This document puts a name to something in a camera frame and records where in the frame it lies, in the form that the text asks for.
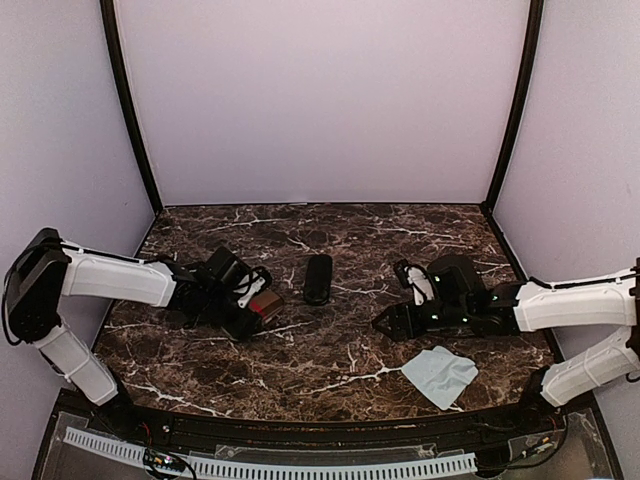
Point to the black quilted glasses case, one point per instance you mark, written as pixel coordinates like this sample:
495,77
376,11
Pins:
318,279

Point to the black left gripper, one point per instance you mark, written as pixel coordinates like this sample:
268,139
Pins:
245,327

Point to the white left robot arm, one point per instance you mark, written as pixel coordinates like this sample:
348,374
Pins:
50,268

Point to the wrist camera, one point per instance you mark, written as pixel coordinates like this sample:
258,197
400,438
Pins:
255,281
414,277

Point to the plaid brown glasses case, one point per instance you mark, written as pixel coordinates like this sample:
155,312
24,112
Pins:
267,305

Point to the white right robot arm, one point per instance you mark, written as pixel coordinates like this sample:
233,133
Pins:
612,300

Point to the blue cleaning cloth right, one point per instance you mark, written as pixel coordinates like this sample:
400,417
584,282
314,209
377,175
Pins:
440,376

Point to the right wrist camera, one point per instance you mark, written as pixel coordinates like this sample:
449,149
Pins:
414,277

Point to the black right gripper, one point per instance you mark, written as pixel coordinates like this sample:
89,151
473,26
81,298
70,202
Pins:
398,312

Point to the black corner frame post left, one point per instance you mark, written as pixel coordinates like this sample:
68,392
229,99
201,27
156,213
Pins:
128,110

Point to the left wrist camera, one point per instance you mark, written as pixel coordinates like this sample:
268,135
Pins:
255,281

